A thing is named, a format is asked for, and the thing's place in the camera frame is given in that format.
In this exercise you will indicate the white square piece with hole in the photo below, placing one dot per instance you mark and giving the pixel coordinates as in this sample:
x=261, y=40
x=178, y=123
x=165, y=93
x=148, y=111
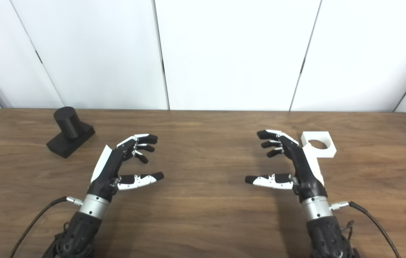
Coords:
x=326, y=150

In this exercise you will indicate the black peg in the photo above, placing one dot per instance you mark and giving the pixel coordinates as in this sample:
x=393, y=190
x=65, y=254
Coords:
x=68, y=134

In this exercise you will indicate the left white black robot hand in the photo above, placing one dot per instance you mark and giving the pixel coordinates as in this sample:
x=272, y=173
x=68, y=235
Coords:
x=108, y=166

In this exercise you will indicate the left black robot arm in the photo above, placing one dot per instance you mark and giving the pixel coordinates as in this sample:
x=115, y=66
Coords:
x=81, y=229

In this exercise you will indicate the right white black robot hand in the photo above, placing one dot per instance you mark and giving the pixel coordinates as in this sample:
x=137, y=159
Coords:
x=303, y=168

